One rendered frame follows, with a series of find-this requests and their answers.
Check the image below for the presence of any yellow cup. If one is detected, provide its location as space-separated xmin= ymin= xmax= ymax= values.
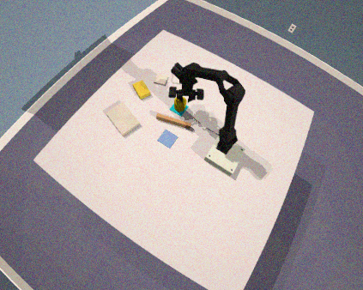
xmin=174 ymin=97 xmax=187 ymax=112

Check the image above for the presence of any yellow rectangular block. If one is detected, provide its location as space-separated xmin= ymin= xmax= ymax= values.
xmin=133 ymin=80 xmax=151 ymax=100

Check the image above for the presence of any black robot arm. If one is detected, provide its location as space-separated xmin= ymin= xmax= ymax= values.
xmin=171 ymin=63 xmax=245 ymax=154

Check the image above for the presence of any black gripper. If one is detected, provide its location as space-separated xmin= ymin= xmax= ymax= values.
xmin=168 ymin=84 xmax=204 ymax=103

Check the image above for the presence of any brown rectangular bar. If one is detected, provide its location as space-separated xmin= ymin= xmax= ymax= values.
xmin=156 ymin=113 xmax=191 ymax=129

